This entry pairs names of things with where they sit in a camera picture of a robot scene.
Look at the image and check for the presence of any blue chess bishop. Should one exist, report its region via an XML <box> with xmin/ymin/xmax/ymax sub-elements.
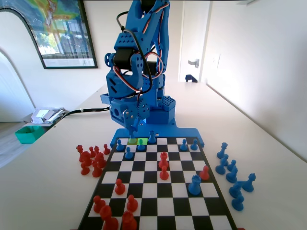
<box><xmin>225</xmin><ymin>165</ymin><xmax>239</xmax><ymax>184</ymax></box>
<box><xmin>215</xmin><ymin>154</ymin><xmax>229</xmax><ymax>175</ymax></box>

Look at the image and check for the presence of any white arched panel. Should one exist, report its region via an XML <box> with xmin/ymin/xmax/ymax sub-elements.
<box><xmin>0</xmin><ymin>8</ymin><xmax>46</xmax><ymax>123</ymax></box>

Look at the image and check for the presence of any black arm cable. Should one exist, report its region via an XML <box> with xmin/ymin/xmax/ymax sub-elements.
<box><xmin>116</xmin><ymin>10</ymin><xmax>154</xmax><ymax>98</ymax></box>

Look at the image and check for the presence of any pile of papers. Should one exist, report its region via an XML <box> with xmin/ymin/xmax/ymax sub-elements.
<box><xmin>30</xmin><ymin>107</ymin><xmax>67</xmax><ymax>125</ymax></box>

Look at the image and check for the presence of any green plastic box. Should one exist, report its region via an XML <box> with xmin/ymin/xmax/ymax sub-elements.
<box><xmin>14</xmin><ymin>125</ymin><xmax>46</xmax><ymax>145</ymax></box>

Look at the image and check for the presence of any framed map poster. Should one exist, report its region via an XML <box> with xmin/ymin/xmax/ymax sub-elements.
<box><xmin>0</xmin><ymin>0</ymin><xmax>99</xmax><ymax>70</ymax></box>

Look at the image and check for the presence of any white door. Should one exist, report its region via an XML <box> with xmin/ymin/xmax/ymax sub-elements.
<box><xmin>177</xmin><ymin>0</ymin><xmax>213</xmax><ymax>83</ymax></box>

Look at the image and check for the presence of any black white chessboard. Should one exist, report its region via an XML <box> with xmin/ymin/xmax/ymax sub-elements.
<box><xmin>77</xmin><ymin>136</ymin><xmax>238</xmax><ymax>230</ymax></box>

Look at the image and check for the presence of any blue base mounting plate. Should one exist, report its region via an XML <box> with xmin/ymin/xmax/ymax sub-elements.
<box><xmin>110</xmin><ymin>119</ymin><xmax>206</xmax><ymax>148</ymax></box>

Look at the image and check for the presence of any black power cable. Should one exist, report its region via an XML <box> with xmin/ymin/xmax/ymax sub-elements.
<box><xmin>61</xmin><ymin>106</ymin><xmax>111</xmax><ymax>119</ymax></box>
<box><xmin>61</xmin><ymin>105</ymin><xmax>111</xmax><ymax>118</ymax></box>

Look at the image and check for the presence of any blue chess rook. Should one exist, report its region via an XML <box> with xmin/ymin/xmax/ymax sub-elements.
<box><xmin>188</xmin><ymin>174</ymin><xmax>202</xmax><ymax>196</ymax></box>

